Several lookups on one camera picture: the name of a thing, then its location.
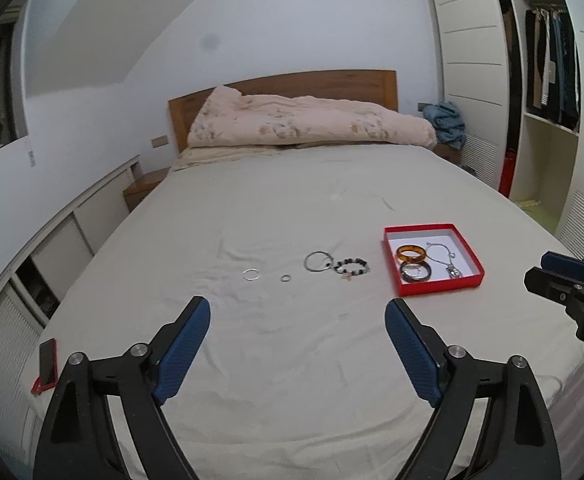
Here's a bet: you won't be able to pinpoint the silver chain necklace with pendant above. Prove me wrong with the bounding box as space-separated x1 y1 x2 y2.
425 239 465 281

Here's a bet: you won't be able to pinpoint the dark horn bangle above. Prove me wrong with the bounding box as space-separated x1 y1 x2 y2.
399 261 432 283

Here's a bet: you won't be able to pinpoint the red jewelry box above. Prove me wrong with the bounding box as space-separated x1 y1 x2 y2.
382 223 485 297

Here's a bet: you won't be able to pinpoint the amber orange bangle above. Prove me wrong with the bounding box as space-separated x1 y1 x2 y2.
395 244 428 263

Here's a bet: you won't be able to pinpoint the dark beaded bracelet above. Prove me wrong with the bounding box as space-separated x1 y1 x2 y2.
333 256 372 283

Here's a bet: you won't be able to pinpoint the thin silver bangle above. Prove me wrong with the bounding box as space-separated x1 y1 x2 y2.
303 250 334 273

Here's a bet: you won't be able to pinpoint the red item beside wardrobe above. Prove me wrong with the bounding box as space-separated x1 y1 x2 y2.
498 148 516 197

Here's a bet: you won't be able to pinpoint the white bed sheet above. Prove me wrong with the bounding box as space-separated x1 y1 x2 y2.
44 144 584 479

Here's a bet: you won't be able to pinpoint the red cased smartphone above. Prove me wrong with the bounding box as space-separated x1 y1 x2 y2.
30 338 59 396

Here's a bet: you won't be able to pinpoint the wooden nightstand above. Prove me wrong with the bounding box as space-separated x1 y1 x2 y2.
123 168 170 212

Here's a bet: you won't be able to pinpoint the blue crumpled clothing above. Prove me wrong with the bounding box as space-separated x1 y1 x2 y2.
421 101 467 151

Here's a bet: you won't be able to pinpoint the hanging dark clothes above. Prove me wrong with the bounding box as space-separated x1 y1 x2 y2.
525 8 580 131

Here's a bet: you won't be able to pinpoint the white wardrobe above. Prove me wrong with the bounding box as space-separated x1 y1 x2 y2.
433 0 584 257

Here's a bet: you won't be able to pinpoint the beige floral duvet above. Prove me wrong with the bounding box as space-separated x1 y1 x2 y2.
187 86 437 150

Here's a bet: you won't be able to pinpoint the wooden headboard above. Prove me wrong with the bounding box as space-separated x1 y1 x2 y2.
168 70 399 153

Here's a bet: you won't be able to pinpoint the wall socket plate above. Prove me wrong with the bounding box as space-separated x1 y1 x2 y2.
151 136 170 148

